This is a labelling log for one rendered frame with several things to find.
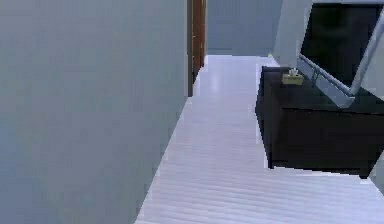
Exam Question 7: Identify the brown wooden room door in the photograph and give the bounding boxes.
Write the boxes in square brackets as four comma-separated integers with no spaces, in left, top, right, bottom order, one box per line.
[186,0,207,98]

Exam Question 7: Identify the silver framed television set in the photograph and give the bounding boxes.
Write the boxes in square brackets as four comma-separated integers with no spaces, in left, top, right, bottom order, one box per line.
[296,2,384,109]

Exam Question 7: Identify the yellow tissue box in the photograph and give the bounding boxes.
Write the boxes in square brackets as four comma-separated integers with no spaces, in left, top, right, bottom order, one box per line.
[281,67,305,86]

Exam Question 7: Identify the black cabinet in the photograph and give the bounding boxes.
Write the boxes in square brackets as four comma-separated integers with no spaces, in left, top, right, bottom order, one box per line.
[255,65,384,179]

